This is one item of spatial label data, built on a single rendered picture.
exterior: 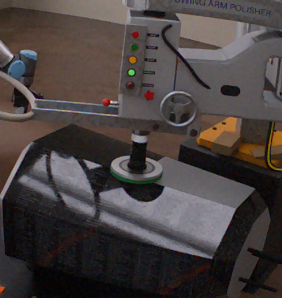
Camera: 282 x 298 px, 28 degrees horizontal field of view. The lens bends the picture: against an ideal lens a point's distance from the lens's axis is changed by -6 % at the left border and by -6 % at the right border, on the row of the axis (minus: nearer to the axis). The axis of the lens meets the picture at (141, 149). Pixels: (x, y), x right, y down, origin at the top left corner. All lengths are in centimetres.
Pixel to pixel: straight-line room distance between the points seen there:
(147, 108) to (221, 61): 34
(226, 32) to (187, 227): 677
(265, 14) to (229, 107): 43
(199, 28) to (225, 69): 691
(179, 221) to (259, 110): 56
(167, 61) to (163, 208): 62
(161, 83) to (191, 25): 699
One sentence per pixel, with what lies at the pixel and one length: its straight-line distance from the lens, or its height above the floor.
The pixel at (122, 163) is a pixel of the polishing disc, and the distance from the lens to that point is 256.
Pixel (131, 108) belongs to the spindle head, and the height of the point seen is 115.
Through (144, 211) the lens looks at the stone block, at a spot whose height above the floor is 71.
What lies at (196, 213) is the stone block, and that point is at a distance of 246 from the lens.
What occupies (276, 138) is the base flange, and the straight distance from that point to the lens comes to 336.
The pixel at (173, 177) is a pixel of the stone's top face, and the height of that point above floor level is 80.
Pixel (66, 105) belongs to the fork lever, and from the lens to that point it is 250.
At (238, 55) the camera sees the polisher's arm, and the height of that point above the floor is 141.
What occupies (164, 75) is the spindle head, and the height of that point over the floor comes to 129.
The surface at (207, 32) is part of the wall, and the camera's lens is 917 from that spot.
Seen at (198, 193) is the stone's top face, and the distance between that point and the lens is 252.
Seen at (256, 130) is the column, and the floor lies 86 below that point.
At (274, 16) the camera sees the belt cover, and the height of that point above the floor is 161.
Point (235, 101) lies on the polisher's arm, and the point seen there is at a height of 122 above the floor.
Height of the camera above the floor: 192
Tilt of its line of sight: 23 degrees down
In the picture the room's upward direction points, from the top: 6 degrees clockwise
